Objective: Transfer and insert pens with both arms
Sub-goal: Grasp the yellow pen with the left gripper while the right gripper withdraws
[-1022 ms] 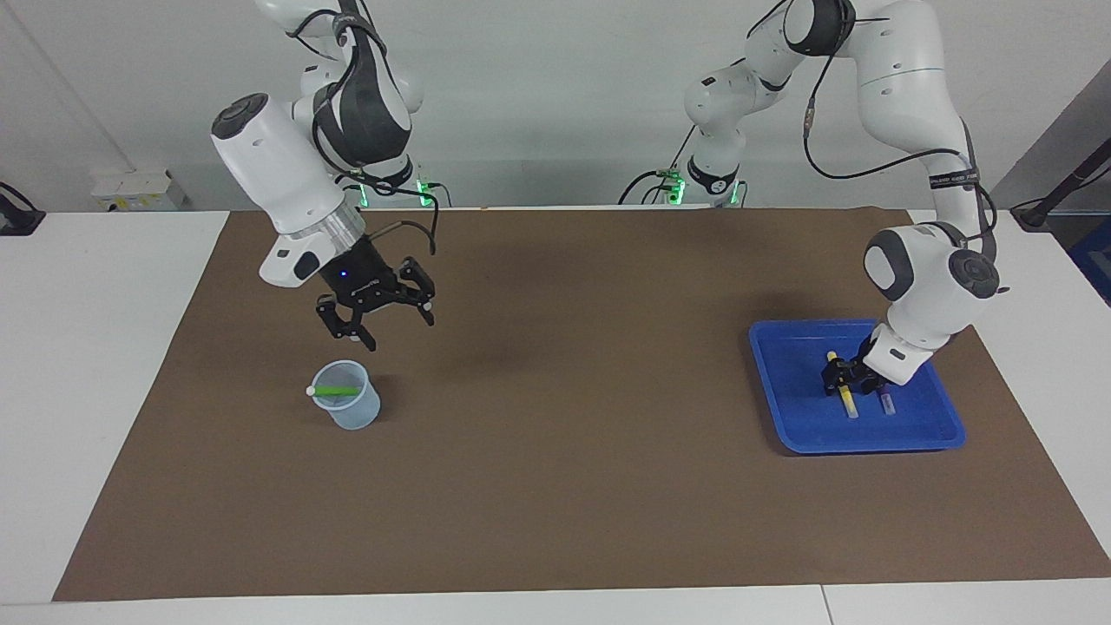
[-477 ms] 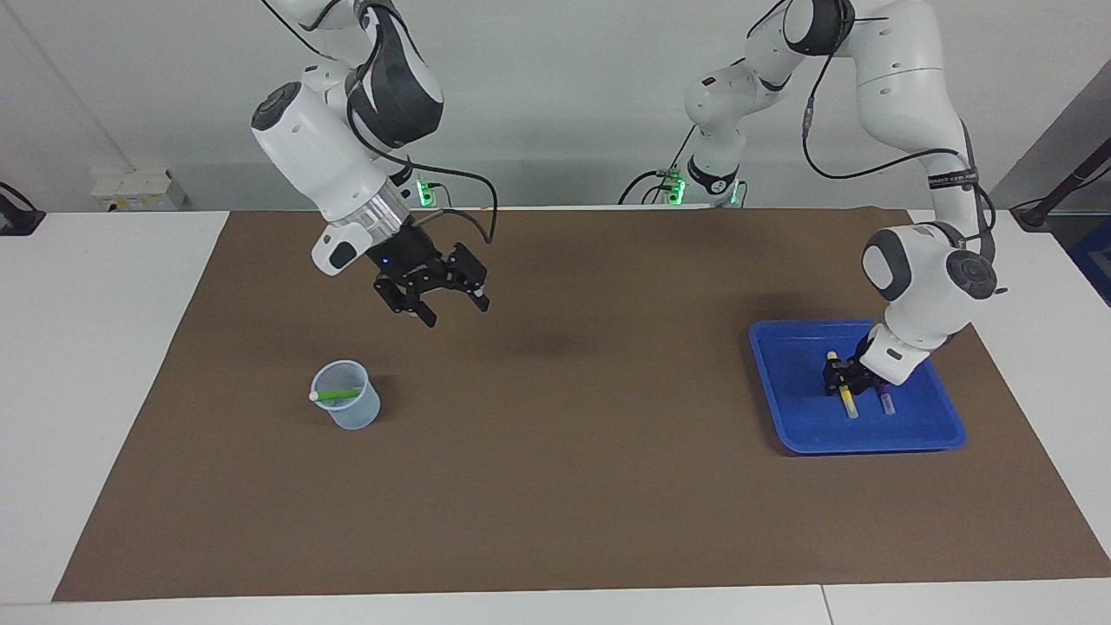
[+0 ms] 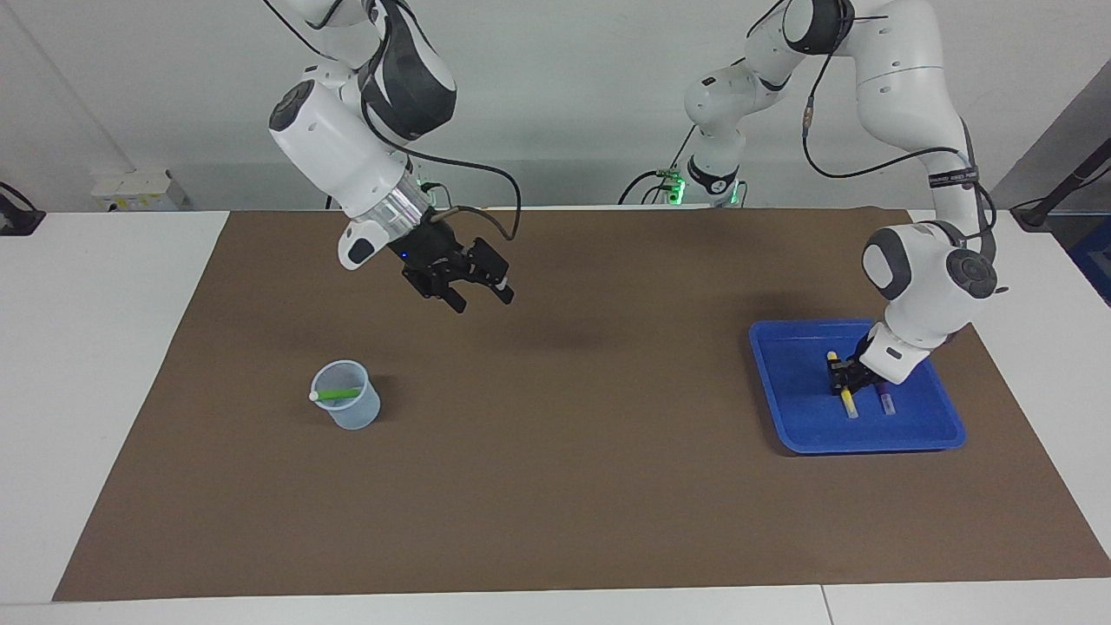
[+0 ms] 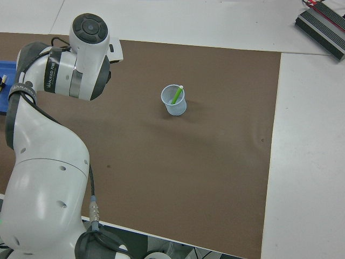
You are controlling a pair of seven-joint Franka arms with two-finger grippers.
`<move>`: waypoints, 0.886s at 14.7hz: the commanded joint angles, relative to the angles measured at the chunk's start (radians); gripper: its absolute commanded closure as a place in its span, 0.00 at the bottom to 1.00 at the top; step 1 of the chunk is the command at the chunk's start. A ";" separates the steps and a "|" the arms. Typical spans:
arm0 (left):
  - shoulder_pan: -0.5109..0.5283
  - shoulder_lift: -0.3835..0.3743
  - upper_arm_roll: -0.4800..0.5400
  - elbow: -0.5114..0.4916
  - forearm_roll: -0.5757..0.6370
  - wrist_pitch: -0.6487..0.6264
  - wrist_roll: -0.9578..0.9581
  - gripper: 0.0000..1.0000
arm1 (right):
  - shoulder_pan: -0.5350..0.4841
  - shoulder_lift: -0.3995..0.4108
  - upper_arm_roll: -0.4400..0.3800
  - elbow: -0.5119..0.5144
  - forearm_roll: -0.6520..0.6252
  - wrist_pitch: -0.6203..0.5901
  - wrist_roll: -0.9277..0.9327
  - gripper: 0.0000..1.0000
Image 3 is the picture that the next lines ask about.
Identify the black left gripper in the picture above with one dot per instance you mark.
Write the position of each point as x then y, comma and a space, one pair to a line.
862, 363

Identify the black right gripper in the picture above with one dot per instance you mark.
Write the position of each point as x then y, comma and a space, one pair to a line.
434, 256

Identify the yellow pen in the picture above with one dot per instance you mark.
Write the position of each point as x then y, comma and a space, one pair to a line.
849, 404

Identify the purple pen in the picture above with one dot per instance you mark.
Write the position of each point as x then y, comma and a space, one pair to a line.
886, 404

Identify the green pen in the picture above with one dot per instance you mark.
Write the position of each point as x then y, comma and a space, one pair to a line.
338, 394

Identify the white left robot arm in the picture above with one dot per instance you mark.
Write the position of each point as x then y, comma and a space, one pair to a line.
929, 278

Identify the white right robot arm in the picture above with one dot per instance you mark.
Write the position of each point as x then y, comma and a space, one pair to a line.
338, 148

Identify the blue plastic tray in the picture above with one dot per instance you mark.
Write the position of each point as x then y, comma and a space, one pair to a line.
816, 434

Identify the translucent plastic cup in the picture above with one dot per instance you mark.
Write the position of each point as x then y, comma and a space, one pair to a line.
356, 417

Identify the brown table mat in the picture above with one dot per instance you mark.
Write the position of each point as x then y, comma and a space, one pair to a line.
555, 503

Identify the blue crate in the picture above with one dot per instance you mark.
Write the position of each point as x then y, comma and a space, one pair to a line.
1095, 260

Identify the black stand pole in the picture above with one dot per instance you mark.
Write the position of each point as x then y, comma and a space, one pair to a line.
1063, 187

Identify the white wall socket box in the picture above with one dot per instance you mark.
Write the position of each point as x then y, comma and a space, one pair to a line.
139, 191

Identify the black clamp mount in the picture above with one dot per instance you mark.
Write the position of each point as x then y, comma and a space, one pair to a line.
17, 217

